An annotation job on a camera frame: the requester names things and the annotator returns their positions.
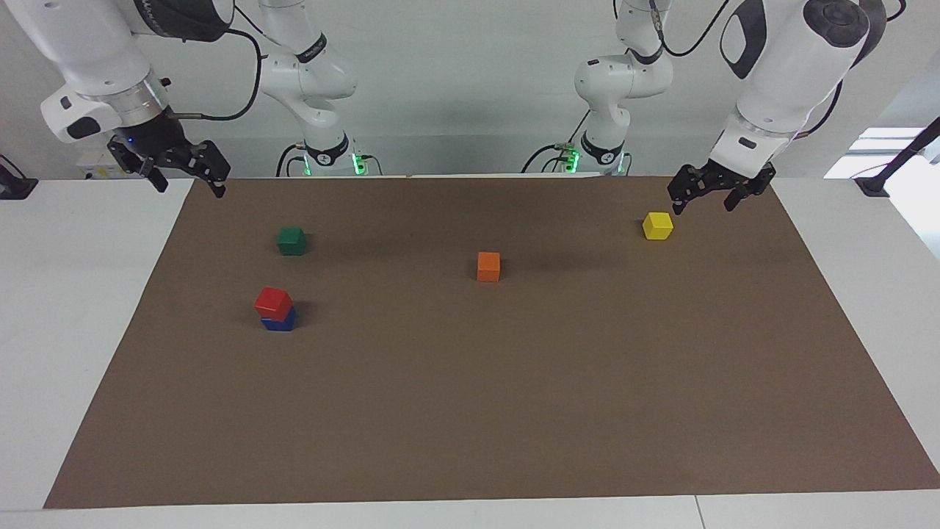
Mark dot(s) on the orange block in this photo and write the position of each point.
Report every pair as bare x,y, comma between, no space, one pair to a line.
488,267

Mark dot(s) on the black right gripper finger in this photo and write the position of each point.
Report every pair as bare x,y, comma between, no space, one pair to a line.
214,163
154,176

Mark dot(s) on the brown table mat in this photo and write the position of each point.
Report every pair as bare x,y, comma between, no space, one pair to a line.
470,397

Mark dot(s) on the red block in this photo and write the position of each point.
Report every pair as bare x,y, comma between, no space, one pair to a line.
273,303

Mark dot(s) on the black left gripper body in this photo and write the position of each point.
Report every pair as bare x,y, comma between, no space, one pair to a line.
738,180

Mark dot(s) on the green block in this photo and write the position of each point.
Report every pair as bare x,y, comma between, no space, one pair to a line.
291,242

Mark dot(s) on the yellow block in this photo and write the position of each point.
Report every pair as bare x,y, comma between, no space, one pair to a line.
658,226

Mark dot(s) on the blue block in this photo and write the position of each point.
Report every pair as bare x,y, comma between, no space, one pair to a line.
283,325

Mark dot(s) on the white box with yellow labels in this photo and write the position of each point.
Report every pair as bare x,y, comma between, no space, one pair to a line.
95,169

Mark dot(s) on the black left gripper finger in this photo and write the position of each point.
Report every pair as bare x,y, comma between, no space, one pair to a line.
690,182
736,198

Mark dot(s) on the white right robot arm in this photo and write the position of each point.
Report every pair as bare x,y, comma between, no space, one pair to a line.
308,73

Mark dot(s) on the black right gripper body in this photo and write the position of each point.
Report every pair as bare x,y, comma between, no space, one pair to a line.
150,139

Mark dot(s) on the black table clamp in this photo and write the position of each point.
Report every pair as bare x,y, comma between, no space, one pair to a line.
13,187
874,184

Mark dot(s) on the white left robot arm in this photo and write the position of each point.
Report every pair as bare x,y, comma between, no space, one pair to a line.
778,81

